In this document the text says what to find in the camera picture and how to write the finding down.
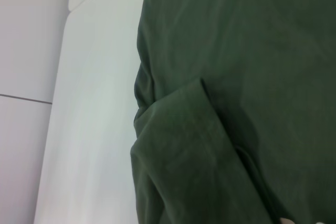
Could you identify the dark green FREE t-shirt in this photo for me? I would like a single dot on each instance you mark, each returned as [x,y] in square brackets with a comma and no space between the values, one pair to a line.
[236,90]

